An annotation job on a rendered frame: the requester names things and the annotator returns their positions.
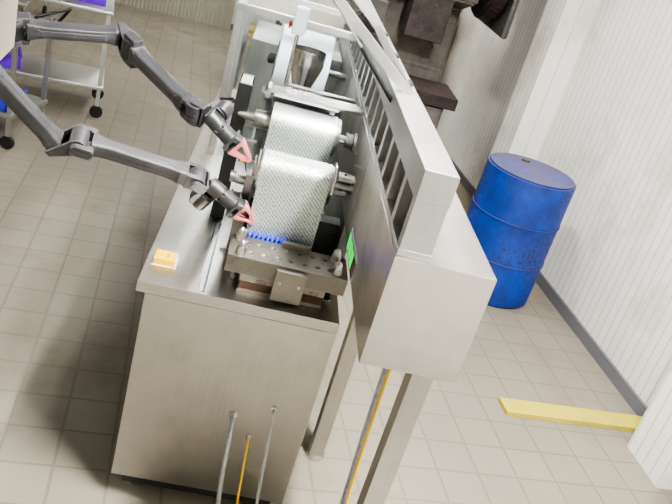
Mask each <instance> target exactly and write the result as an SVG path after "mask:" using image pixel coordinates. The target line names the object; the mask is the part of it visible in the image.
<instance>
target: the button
mask: <svg viewBox="0 0 672 504"><path fill-rule="evenodd" d="M177 256H178V253H175V252H170V251H166V250H162V249H157V251H156V254H155V256H154V259H153V263H154V264H159V265H163V266H168V267H172V268H174V266H175V263H176V260H177Z"/></svg>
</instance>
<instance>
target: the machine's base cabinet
mask: <svg viewBox="0 0 672 504"><path fill-rule="evenodd" d="M335 337H336V334H335V333H330V332H325V331H321V330H316V329H311V328H307V327H302V326H298V325H293V324H288V323H284V322H279V321H274V320H270V319H265V318H260V317H256V316H251V315H246V314H242V313H237V312H233V311H228V310H223V309H219V308H214V307H209V306H205V305H200V304H195V303H191V302H186V301H182V300H177V299H172V298H168V297H163V296H158V295H154V294H149V293H145V295H144V300H143V305H142V311H141V316H140V321H139V327H138V332H137V337H136V343H135V348H134V353H133V359H132V364H131V369H130V375H129V380H128V385H127V391H126V396H125V402H124V407H123V412H122V418H121V423H120V428H119V434H118V439H117V444H116V450H115V455H114V460H113V466H112V471H111V473H115V474H121V475H123V478H122V480H124V481H129V482H130V484H132V485H133V486H141V485H143V484H146V485H152V486H157V487H163V488H168V489H174V490H179V491H185V492H191V493H196V494H202V495H207V496H213V497H216V496H217V489H218V482H219V476H220V470H221V465H222V460H223V455H224V450H225V445H226V439H227V434H228V429H229V423H230V418H229V413H230V412H231V411H236V412H237V414H238V416H237V419H235V423H234V429H233V434H232V440H231V445H230V450H229V455H228V461H227V466H226V471H225V476H224V483H223V489H222V496H221V498H224V499H229V500H235V501H236V499H237V492H238V486H239V481H240V475H241V470H242V464H243V459H244V453H245V447H246V439H245V435H246V434H251V440H249V444H248V451H247V457H246V462H245V468H244V473H243V479H242V484H241V490H240V497H239V501H241V502H246V503H248V504H255V503H256V496H257V490H258V484H259V478H260V473H261V468H262V463H263V458H264V454H265V449H266V444H267V439H268V434H269V428H270V422H271V416H272V412H271V406H273V405H275V406H277V408H278V409H277V412H276V413H275V418H274V424H273V430H272V435H271V440H270V445H269V450H268V455H267V460H266V464H265V469H264V474H263V480H262V485H261V491H260V497H259V504H270V502H275V503H281V504H282V503H283V501H284V497H285V494H286V491H287V488H288V485H289V482H290V479H291V475H292V472H293V469H294V466H295V463H296V460H297V457H298V453H299V450H300V447H301V444H302V441H303V438H304V435H305V431H306V428H307V425H308V422H309V419H310V416H311V413H312V409H313V406H314V403H315V400H316V397H317V394H318V391H319V388H320V384H321V381H322V378H323V375H324V372H325V369H326V366H327V362H328V359H329V356H330V353H331V350H332V347H333V344H334V340H335Z"/></svg>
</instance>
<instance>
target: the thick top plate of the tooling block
mask: <svg viewBox="0 0 672 504"><path fill-rule="evenodd" d="M235 236H236V234H234V233H232V235H231V239H230V244H229V248H228V253H227V257H226V262H225V266H224V270H227V271H231V272H236V273H240V274H245V275H249V276H254V277H258V278H263V279H267V280H272V281H274V278H275V275H276V271H277V268H279V269H284V270H288V271H293V272H297V273H302V274H306V275H307V280H306V284H305V287H304V288H307V289H312V290H316V291H321V292H325V293H330V294H334V295H339V296H344V293H345V290H346V287H347V283H348V274H347V264H346V259H343V258H341V260H340V261H341V262H342V265H343V266H342V269H343V270H342V273H341V274H342V275H341V276H335V275H333V274H331V271H332V268H333V267H334V265H335V263H334V262H332V261H331V260H330V258H331V256H330V255H325V254H321V253H317V252H312V251H309V253H304V252H300V251H296V250H291V249H287V248H283V247H282V244H278V243H273V242H269V241H265V240H260V239H256V238H252V237H247V236H246V238H245V239H246V242H247V246H246V247H247V250H246V254H243V255H242V254H238V253H236V252H235V249H236V247H237V245H238V243H239V241H238V240H236V239H235Z"/></svg>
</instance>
